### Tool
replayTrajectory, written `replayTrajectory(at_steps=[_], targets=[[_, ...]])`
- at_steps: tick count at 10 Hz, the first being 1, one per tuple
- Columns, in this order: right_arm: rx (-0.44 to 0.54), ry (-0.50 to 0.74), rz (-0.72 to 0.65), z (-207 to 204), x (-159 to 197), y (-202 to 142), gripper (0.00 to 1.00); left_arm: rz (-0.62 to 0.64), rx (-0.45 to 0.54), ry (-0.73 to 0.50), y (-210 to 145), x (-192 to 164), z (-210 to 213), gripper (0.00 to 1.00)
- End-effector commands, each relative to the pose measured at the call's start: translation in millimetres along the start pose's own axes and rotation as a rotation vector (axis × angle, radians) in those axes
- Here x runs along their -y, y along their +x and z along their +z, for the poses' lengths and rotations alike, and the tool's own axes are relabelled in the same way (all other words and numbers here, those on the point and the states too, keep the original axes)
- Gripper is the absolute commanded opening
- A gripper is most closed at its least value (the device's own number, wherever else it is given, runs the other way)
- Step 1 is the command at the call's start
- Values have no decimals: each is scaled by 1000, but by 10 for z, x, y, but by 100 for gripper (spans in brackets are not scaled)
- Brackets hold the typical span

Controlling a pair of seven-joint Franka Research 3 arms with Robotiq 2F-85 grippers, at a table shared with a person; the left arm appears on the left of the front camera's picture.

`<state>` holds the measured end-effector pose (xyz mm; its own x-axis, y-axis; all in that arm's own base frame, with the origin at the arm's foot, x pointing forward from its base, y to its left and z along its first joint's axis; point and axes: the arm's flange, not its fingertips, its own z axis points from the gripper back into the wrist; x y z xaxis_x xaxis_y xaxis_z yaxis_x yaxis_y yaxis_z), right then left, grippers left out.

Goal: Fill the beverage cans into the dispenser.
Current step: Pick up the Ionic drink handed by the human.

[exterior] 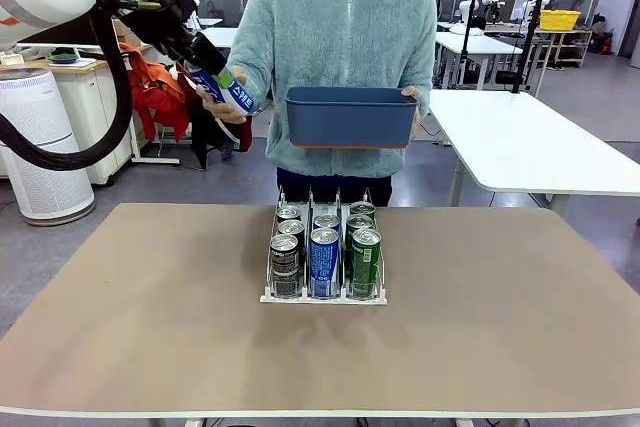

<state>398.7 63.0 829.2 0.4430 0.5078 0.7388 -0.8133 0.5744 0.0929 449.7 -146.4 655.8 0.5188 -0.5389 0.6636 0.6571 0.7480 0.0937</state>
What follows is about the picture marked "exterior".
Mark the person's left hand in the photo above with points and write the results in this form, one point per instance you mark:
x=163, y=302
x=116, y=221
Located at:
x=412, y=91

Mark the orange jacket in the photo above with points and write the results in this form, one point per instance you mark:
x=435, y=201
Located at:
x=160, y=102

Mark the blue plastic bin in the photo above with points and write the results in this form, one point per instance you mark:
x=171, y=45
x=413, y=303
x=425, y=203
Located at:
x=350, y=119

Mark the white metal stand frame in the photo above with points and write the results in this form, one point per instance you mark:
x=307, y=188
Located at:
x=155, y=161

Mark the person's right hand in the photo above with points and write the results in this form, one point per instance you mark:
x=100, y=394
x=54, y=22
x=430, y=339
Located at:
x=225, y=114

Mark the yellow plastic crate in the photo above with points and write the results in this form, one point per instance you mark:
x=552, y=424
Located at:
x=560, y=21

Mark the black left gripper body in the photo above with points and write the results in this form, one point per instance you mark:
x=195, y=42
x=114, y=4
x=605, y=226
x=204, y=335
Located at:
x=195, y=52

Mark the clear plastic can dispenser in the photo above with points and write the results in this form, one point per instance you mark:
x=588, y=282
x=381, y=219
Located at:
x=325, y=299

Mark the green dish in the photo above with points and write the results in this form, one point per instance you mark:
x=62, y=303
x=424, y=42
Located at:
x=65, y=58

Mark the large white side table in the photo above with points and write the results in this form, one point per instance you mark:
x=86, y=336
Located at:
x=525, y=147

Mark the black and red jacket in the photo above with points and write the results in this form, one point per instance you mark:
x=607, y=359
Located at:
x=210, y=142

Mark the person's left forearm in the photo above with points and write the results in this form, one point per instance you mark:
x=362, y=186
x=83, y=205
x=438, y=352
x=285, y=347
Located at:
x=429, y=97

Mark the blue beverage can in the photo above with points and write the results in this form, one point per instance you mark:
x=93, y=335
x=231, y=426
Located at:
x=326, y=221
x=237, y=97
x=324, y=262

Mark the white background table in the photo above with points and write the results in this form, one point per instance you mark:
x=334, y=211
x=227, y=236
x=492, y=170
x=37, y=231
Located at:
x=475, y=42
x=222, y=37

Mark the white air purifier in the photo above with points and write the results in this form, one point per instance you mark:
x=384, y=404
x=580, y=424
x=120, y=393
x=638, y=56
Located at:
x=45, y=192

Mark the person in teal fleece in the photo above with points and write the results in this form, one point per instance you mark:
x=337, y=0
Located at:
x=340, y=37

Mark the person's right forearm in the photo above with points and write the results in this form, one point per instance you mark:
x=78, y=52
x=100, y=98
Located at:
x=257, y=87

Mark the wooden shelf frame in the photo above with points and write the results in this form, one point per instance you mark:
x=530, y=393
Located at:
x=570, y=32

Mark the red fire extinguisher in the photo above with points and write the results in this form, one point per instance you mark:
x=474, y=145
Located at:
x=606, y=43

